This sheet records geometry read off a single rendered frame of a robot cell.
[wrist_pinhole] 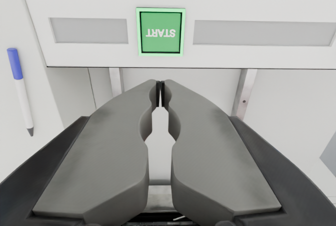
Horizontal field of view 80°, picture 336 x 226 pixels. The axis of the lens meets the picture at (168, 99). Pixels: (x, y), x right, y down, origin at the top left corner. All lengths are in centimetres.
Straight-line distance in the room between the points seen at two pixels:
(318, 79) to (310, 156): 26
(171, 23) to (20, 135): 29
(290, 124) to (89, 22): 51
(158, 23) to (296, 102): 41
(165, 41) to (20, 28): 17
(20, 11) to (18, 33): 3
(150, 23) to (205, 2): 7
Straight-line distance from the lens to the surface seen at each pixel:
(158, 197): 63
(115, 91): 43
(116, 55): 27
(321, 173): 101
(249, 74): 44
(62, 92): 35
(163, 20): 25
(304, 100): 57
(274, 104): 54
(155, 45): 26
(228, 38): 28
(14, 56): 31
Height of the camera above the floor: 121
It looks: 57 degrees down
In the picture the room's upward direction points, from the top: 177 degrees clockwise
